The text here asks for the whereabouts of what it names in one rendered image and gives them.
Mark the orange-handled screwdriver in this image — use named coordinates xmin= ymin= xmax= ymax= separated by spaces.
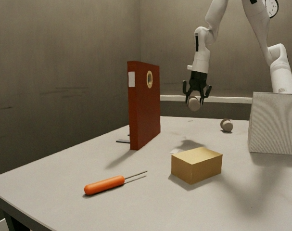
xmin=84 ymin=170 xmax=147 ymax=195

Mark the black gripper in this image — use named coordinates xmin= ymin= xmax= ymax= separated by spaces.
xmin=183 ymin=71 xmax=212 ymax=106

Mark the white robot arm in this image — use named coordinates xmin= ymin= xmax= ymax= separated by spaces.
xmin=187 ymin=0 xmax=292 ymax=93

